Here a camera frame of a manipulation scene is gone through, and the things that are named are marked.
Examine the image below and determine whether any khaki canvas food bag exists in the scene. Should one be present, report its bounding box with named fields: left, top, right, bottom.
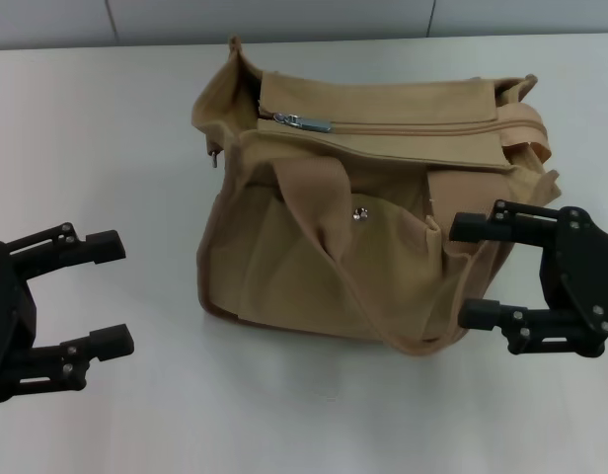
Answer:
left=190, top=35, right=562, bottom=357

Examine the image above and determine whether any silver metal zipper pull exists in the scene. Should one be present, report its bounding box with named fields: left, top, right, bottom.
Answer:
left=272, top=111, right=334, bottom=134

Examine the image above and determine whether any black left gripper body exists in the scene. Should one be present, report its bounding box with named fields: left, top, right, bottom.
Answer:
left=0, top=240, right=38, bottom=380

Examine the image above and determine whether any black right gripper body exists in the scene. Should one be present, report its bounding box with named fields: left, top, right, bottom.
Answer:
left=543, top=206, right=608, bottom=355

